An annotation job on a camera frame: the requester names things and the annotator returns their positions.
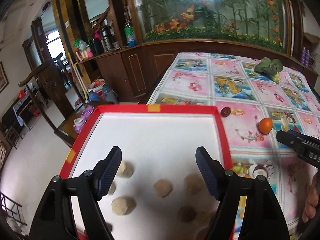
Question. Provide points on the black thermos flask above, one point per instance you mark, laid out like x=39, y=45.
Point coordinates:
x=96, y=46

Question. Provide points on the hexagonal beige cake large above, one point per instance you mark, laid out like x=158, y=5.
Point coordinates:
x=193, y=183

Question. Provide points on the small cream pastry piece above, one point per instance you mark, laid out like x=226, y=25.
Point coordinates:
x=125, y=170

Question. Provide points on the red white cardboard tray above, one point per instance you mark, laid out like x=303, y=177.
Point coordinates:
x=160, y=142

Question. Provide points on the round beige cake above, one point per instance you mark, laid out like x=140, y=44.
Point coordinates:
x=123, y=205

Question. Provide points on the green broccoli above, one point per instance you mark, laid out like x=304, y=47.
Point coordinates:
x=270, y=68

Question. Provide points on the dark wooden chair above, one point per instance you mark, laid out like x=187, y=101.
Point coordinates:
x=50, y=80

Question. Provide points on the blue thermos jug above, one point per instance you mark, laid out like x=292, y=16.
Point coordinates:
x=108, y=94

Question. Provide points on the colourful fruit print tablecloth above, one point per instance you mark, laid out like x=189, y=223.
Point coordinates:
x=222, y=80

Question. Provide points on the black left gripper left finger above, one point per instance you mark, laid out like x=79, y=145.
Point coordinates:
x=54, y=218

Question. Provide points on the orange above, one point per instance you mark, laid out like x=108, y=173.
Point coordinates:
x=265, y=125

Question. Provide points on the glass flower display panel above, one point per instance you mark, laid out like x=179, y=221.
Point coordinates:
x=257, y=22

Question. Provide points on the brown kiwi fruit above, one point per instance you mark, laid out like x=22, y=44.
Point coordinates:
x=186, y=214

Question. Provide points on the framed wall painting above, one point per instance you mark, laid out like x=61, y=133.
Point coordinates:
x=3, y=78

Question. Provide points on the green label water bottle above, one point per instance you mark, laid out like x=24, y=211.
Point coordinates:
x=130, y=34

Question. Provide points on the person's right hand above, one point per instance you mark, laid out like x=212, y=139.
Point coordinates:
x=312, y=200

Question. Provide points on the purple bottles pair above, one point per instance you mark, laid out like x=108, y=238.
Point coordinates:
x=305, y=57

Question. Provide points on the dark red jujube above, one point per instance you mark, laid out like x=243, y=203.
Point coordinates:
x=225, y=112

